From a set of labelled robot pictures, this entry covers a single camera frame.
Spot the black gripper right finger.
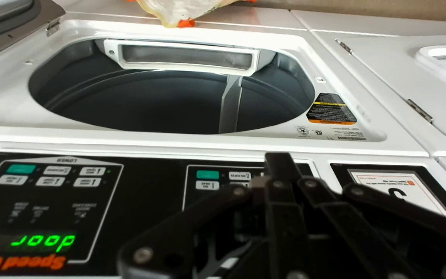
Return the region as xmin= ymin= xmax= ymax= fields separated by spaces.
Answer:
xmin=279 ymin=151 xmax=446 ymax=279

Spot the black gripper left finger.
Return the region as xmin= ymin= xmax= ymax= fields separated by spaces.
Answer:
xmin=116 ymin=151 xmax=288 ymax=279

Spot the black dryer control panel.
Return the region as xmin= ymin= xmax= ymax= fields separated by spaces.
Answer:
xmin=0 ymin=151 xmax=320 ymax=279

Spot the black placard number 3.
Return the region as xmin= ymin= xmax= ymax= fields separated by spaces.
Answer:
xmin=330 ymin=162 xmax=446 ymax=226

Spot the orange black caution sticker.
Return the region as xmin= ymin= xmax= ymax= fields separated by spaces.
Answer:
xmin=303 ymin=92 xmax=359 ymax=128

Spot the metal door hinge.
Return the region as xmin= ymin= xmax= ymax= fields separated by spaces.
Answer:
xmin=404 ymin=97 xmax=435 ymax=126

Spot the yellowish bag with orange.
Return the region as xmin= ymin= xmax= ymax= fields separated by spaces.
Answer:
xmin=133 ymin=0 xmax=238 ymax=30

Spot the grey framed round dryer door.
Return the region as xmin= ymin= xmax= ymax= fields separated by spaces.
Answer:
xmin=0 ymin=0 xmax=68 ymax=67

